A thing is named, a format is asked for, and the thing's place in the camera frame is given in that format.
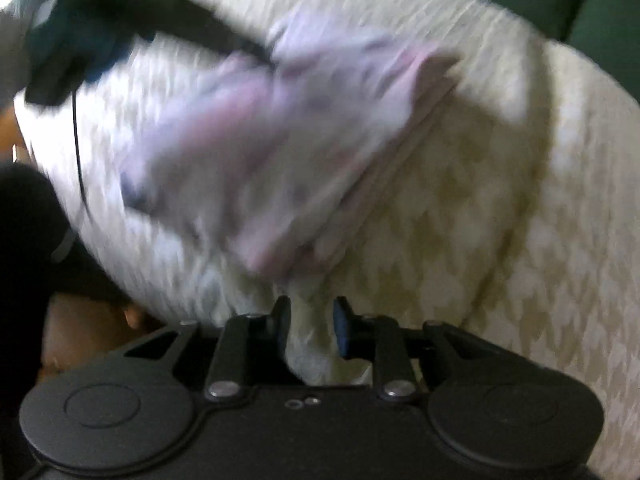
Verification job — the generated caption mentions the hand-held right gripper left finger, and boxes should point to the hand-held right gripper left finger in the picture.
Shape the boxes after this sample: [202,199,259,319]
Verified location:
[124,296,292,402]

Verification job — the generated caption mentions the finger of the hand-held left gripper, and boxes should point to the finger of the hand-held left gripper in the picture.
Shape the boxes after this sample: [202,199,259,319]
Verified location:
[115,0,279,67]

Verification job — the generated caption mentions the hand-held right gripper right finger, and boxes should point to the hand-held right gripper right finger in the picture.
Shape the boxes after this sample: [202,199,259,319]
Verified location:
[333,296,507,402]

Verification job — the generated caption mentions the pink tie-dye shirt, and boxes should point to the pink tie-dye shirt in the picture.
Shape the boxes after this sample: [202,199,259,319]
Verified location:
[119,15,462,284]

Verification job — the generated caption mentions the person's left hand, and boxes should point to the person's left hand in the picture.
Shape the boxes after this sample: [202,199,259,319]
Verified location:
[27,6,132,82]

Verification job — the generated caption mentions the beige patterned sofa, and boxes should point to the beige patterned sofa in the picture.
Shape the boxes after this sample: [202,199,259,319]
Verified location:
[12,0,640,480]

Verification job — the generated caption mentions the thin black cable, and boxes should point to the thin black cable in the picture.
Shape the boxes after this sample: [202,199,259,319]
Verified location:
[71,86,93,212]

